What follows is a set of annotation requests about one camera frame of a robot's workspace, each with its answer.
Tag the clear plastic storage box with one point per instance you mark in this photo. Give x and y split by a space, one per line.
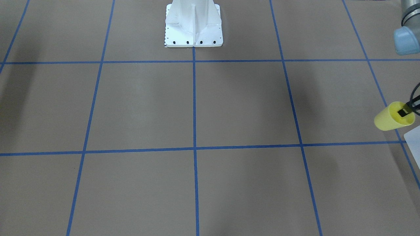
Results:
412 139

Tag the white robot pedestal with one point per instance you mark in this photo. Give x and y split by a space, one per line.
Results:
193 23

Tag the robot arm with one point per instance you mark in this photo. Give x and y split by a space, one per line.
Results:
407 42

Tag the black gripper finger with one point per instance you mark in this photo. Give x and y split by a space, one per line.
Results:
405 110

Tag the yellow plastic cup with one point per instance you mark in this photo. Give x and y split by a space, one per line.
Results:
389 119

